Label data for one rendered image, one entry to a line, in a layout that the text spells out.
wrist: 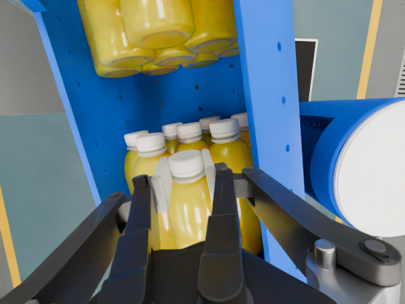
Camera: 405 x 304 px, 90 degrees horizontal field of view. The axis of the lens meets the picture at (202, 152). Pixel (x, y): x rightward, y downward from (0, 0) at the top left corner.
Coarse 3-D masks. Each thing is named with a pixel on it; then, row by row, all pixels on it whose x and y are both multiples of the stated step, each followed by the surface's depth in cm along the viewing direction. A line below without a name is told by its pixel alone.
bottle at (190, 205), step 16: (192, 176) 22; (176, 192) 22; (192, 192) 21; (208, 192) 22; (176, 208) 22; (192, 208) 21; (208, 208) 21; (176, 224) 22; (192, 224) 21; (176, 240) 24; (192, 240) 22
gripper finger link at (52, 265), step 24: (120, 192) 14; (96, 216) 12; (72, 240) 10; (96, 240) 10; (48, 264) 8; (72, 264) 8; (96, 264) 10; (24, 288) 7; (48, 288) 7; (72, 288) 8
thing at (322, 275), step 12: (324, 240) 7; (312, 252) 7; (324, 252) 6; (312, 264) 7; (324, 264) 6; (336, 264) 7; (312, 276) 7; (324, 276) 6; (336, 276) 6; (348, 276) 6; (324, 288) 6; (336, 288) 6; (348, 288) 6; (360, 288) 6; (372, 288) 6; (384, 288) 6; (396, 288) 6; (336, 300) 6; (348, 300) 6; (360, 300) 5; (372, 300) 5; (384, 300) 6; (396, 300) 6
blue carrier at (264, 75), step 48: (48, 0) 24; (240, 0) 14; (288, 0) 17; (48, 48) 23; (240, 48) 15; (288, 48) 17; (96, 96) 31; (144, 96) 38; (192, 96) 40; (240, 96) 36; (288, 96) 18; (96, 144) 30; (288, 144) 18; (96, 192) 27
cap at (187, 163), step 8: (184, 152) 24; (192, 152) 23; (200, 152) 22; (168, 160) 22; (176, 160) 21; (184, 160) 21; (192, 160) 21; (200, 160) 22; (176, 168) 21; (184, 168) 21; (192, 168) 21; (200, 168) 22; (176, 176) 22; (184, 176) 21
